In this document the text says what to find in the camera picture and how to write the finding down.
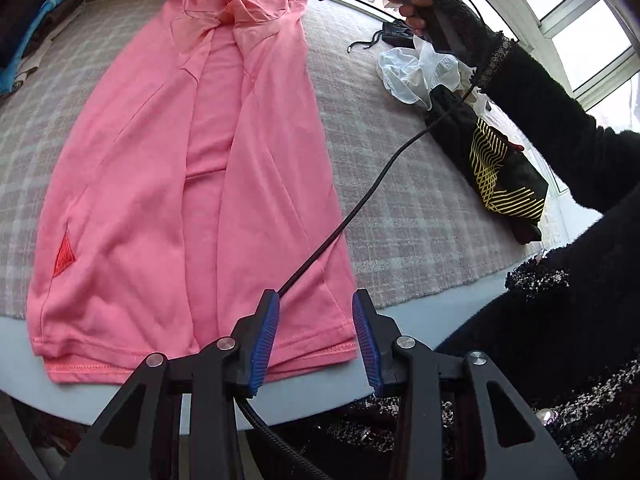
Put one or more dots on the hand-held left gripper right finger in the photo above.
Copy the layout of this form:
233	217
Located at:
367	345

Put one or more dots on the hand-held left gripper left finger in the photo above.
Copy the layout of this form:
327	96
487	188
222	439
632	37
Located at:
262	345

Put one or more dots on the pink T-shirt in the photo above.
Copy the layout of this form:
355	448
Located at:
125	160

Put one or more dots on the person's right forearm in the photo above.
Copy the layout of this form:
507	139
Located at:
550	110

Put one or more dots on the person's right hand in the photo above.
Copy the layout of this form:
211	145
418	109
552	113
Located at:
465	25

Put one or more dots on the white garment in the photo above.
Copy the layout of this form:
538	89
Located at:
415	72

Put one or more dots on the person's black tweed jacket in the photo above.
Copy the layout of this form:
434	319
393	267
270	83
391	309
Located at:
525	320

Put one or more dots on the plaid blanket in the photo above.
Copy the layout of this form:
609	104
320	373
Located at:
400	185

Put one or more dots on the black garment with yellow print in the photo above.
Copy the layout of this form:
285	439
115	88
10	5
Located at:
500	175

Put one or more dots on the brown garment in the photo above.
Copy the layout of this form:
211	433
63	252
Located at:
65	12

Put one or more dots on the beige garment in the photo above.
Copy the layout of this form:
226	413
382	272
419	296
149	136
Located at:
37	62

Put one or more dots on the white window frame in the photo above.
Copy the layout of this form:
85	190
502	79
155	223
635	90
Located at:
525	5

